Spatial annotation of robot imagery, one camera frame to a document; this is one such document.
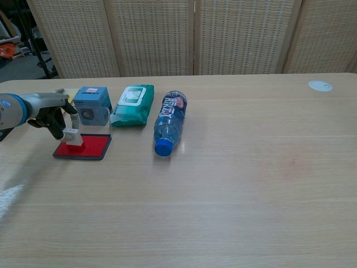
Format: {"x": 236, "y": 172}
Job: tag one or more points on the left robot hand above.
{"x": 47, "y": 111}

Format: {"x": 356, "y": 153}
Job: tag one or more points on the white red stamp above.
{"x": 75, "y": 138}

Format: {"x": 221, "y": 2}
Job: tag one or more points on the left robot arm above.
{"x": 12, "y": 111}

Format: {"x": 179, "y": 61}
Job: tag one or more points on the red ink pad clear lid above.
{"x": 96, "y": 148}

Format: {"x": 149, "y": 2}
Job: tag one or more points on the razor in yellow blister pack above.
{"x": 71, "y": 91}

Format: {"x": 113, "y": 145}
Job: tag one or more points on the blue cardboard box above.
{"x": 92, "y": 97}

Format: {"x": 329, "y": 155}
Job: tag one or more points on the black tripod stand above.
{"x": 42, "y": 60}

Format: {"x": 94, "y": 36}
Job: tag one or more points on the orange object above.
{"x": 6, "y": 50}

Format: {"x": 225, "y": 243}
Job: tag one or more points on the green wet wipes pack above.
{"x": 131, "y": 111}

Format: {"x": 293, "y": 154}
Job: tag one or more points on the water bottle with blue cap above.
{"x": 168, "y": 123}

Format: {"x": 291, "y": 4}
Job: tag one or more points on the woven wooden folding screen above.
{"x": 156, "y": 36}

